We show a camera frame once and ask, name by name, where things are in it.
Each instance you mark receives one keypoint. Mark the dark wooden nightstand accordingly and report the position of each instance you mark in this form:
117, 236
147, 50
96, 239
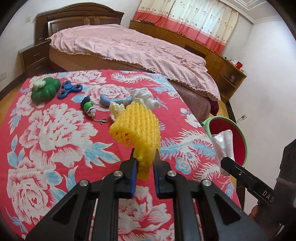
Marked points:
35, 59

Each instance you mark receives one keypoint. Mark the pink checkered bedspread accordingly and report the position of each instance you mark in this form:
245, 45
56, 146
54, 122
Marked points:
124, 45

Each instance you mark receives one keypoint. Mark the wooden bed frame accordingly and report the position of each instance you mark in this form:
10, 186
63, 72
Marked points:
199, 105

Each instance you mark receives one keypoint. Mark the silver foil wrapper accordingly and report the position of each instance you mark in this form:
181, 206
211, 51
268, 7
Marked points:
223, 146

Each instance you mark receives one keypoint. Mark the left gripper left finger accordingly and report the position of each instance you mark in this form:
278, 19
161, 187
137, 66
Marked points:
89, 211

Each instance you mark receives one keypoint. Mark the cream tissue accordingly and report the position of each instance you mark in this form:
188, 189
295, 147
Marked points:
115, 110

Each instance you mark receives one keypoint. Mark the green clover squishy toy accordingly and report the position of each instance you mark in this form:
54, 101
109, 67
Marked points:
45, 90

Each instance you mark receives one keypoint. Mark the red cup on shelf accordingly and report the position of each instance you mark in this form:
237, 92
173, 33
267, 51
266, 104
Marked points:
238, 65

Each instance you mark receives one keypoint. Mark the dark wooden headboard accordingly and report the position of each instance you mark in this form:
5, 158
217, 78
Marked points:
50, 22

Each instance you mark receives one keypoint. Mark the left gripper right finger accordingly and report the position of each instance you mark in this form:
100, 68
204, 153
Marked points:
201, 210

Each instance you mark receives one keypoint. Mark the green cartoon figure keychain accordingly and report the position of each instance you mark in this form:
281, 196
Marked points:
90, 111

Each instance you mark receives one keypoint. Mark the red floral tablecloth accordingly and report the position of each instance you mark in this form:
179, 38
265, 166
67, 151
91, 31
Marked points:
47, 149

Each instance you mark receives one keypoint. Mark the blue handled white toy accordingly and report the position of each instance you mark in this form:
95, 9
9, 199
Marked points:
140, 95

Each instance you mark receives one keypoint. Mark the yellow foam fruit net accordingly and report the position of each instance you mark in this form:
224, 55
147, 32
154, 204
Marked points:
138, 126

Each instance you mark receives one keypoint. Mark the blue fidget spinner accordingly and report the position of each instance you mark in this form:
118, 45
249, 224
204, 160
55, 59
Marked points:
67, 87

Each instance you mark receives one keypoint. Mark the red floral curtain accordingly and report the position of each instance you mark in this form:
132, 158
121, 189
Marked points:
207, 22

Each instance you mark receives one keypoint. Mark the red bin green rim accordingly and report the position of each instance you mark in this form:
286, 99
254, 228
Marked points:
217, 124

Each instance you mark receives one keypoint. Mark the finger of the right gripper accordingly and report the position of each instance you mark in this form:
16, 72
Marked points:
254, 185

